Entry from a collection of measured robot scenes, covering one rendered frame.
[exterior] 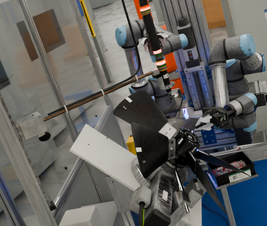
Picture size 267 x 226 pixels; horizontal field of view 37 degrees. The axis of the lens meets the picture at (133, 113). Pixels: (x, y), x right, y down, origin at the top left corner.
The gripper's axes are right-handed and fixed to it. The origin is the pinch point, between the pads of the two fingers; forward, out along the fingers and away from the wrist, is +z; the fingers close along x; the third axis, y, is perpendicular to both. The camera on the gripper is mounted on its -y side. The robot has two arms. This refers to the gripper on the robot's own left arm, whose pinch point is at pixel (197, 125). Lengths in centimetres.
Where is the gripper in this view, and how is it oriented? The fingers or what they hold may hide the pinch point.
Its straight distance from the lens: 199.2
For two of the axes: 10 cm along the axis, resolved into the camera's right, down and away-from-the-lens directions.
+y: 4.8, 2.8, -8.3
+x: 2.5, 8.7, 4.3
